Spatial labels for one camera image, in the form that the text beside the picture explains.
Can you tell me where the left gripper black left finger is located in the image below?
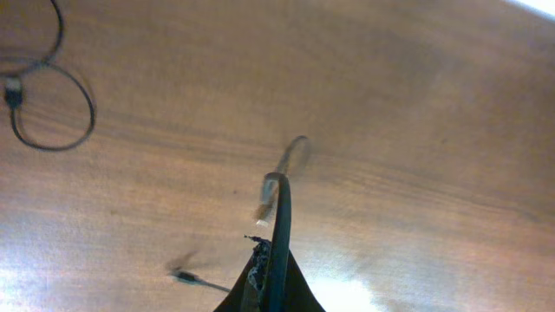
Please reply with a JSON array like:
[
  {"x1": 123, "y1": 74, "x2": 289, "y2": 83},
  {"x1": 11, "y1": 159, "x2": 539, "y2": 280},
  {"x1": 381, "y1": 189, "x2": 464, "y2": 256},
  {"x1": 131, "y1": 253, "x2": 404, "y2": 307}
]
[{"x1": 214, "y1": 237, "x2": 271, "y2": 312}]

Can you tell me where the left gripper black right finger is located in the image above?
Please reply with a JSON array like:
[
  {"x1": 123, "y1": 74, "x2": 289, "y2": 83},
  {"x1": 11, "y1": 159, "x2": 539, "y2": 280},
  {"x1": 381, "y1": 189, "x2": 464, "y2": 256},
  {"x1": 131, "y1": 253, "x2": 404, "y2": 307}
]
[{"x1": 284, "y1": 252, "x2": 325, "y2": 312}]

